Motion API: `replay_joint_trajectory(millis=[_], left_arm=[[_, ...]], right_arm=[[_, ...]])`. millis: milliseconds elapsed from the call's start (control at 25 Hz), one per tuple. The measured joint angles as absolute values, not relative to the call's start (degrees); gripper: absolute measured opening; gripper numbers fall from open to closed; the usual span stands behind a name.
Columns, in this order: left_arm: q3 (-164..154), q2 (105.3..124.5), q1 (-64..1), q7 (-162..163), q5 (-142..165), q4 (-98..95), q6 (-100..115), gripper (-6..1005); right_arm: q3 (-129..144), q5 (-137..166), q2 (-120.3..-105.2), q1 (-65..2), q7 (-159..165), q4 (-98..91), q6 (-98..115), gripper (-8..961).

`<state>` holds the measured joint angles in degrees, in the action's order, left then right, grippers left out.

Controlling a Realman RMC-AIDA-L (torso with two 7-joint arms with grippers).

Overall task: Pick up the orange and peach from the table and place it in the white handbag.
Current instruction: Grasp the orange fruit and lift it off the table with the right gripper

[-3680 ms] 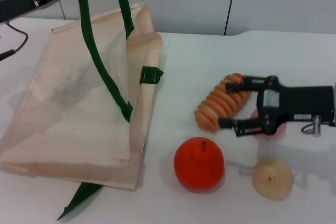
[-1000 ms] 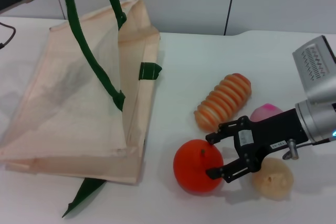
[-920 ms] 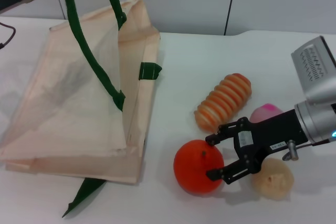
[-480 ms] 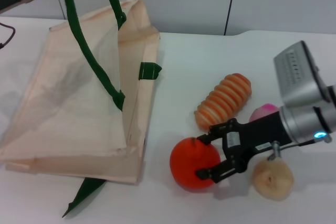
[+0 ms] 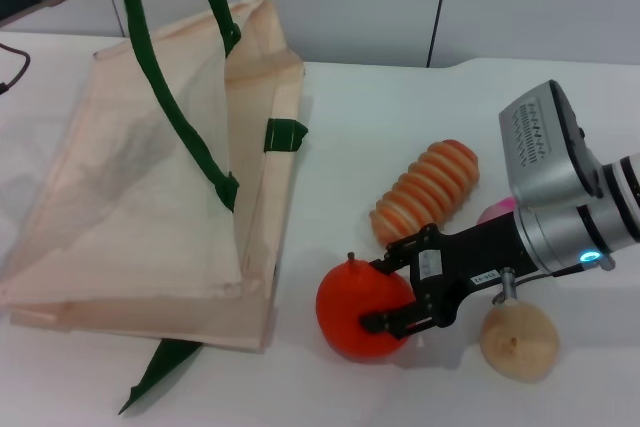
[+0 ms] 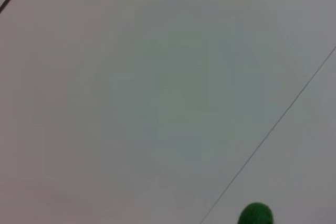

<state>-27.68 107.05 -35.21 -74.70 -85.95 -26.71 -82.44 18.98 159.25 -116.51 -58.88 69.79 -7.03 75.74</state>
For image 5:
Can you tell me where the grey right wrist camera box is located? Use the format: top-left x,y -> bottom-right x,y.
498,79 -> 607,212

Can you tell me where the cream handbag with green handles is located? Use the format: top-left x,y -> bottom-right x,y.
0,0 -> 311,416

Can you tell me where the tan toy pear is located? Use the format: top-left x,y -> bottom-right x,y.
479,296 -> 561,383

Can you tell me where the right arm cable with connector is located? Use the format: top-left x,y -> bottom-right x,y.
492,255 -> 617,307

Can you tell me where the orange toy fruit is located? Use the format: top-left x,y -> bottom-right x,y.
314,252 -> 419,361

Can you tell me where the ribbed orange toy bread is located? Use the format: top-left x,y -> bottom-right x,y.
368,138 -> 481,252

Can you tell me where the pink toy peach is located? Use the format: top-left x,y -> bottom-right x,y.
475,196 -> 516,228

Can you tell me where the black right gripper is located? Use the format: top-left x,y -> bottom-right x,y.
358,210 -> 532,342

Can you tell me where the left arm dark cable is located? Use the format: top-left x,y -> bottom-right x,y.
0,43 -> 32,97

